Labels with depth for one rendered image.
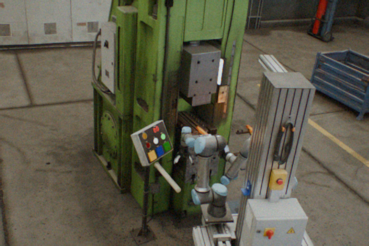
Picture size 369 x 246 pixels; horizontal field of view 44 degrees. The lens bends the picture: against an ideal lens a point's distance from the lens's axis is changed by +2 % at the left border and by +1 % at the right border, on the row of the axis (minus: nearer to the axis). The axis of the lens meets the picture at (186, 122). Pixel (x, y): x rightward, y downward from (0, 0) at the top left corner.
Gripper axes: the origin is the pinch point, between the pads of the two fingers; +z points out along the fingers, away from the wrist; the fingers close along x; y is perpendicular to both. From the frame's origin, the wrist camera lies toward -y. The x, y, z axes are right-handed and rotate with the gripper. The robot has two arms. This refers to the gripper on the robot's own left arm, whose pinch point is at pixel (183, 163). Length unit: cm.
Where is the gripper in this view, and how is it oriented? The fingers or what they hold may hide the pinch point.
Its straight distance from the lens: 380.4
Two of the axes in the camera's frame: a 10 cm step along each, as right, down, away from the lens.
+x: 9.8, 0.0, 1.7
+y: 1.5, 4.7, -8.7
